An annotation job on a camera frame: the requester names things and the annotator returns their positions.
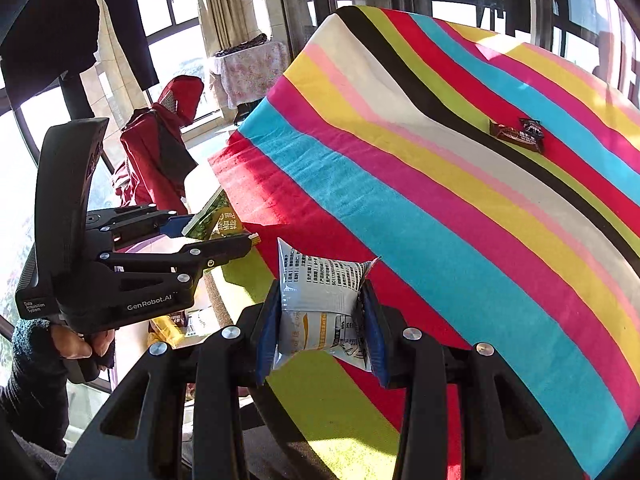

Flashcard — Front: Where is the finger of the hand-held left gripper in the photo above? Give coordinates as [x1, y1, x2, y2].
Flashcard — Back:
[85, 204, 195, 250]
[99, 233, 254, 285]

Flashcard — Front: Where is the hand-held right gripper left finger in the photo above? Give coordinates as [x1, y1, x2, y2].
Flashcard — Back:
[57, 277, 283, 480]

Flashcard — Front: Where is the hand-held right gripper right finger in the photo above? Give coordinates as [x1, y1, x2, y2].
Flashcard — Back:
[357, 280, 586, 480]

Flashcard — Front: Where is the green pea packet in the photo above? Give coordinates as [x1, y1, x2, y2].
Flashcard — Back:
[181, 187, 247, 242]

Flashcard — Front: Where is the white yellow-banded snack packet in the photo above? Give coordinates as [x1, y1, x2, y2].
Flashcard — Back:
[272, 237, 382, 375]

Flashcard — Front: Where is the brown chocolate bar packet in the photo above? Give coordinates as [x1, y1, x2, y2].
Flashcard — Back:
[517, 117, 546, 154]
[489, 120, 531, 148]

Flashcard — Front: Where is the person's left forearm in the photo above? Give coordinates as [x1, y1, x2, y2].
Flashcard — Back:
[0, 317, 71, 458]

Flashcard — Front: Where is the person's left hand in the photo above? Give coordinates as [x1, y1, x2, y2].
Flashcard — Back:
[50, 326, 116, 361]

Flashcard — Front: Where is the red jacket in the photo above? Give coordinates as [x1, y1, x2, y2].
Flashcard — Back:
[112, 75, 207, 217]

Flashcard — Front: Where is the yellow snack packet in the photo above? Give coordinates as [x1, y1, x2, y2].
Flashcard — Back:
[149, 312, 189, 350]

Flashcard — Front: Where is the striped colourful tablecloth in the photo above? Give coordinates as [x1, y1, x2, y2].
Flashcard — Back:
[207, 5, 640, 480]

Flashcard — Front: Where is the floral covered table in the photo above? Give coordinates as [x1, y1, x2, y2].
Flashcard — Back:
[209, 35, 292, 111]

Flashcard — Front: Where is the glass window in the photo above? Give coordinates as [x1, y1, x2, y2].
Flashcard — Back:
[132, 0, 213, 78]

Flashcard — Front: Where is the beige curtain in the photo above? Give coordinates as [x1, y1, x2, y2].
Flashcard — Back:
[199, 0, 262, 52]

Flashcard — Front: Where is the dark hanging clothing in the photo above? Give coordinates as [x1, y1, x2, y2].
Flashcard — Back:
[0, 0, 161, 107]

